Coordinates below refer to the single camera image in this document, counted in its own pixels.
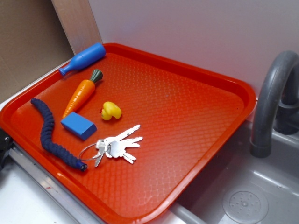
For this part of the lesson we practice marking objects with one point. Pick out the yellow rubber duck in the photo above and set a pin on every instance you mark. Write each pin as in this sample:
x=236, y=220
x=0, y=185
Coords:
x=110, y=110

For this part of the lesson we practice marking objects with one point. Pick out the orange plastic tray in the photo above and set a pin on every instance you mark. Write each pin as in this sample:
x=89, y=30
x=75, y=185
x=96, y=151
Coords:
x=186, y=115

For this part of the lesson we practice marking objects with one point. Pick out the silver key bunch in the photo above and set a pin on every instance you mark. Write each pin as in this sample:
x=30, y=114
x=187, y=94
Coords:
x=115, y=147

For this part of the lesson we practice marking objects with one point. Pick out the blue rectangular block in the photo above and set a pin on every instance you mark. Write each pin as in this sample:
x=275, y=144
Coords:
x=79, y=126

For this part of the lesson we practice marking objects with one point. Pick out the orange toy carrot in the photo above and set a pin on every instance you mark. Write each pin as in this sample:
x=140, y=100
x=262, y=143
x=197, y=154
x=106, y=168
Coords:
x=82, y=93

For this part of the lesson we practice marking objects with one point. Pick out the blue toy bottle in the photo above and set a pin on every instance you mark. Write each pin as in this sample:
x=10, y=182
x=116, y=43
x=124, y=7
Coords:
x=84, y=58

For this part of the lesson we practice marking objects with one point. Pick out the grey toy sink basin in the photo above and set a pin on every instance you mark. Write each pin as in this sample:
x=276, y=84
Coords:
x=238, y=188

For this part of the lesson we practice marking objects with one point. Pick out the wooden board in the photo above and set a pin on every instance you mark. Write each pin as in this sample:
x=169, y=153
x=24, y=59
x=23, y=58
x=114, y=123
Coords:
x=78, y=23

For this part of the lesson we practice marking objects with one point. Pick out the grey toy faucet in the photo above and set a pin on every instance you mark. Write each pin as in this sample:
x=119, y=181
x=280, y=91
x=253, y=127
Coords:
x=277, y=108

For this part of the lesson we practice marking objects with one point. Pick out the black object at edge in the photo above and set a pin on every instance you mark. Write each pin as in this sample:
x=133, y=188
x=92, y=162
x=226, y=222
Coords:
x=5, y=145

